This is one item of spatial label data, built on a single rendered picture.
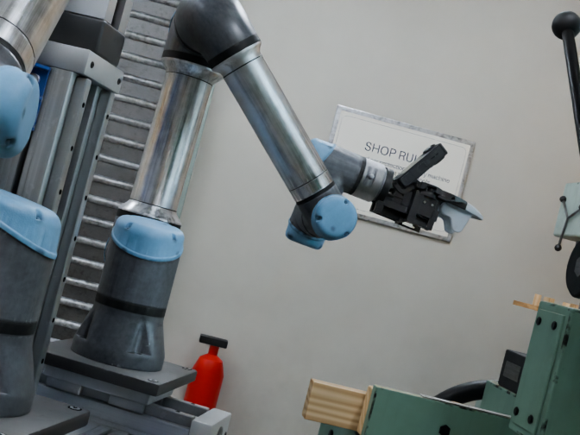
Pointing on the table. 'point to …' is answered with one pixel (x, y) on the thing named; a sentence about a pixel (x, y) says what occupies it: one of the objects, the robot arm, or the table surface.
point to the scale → (465, 406)
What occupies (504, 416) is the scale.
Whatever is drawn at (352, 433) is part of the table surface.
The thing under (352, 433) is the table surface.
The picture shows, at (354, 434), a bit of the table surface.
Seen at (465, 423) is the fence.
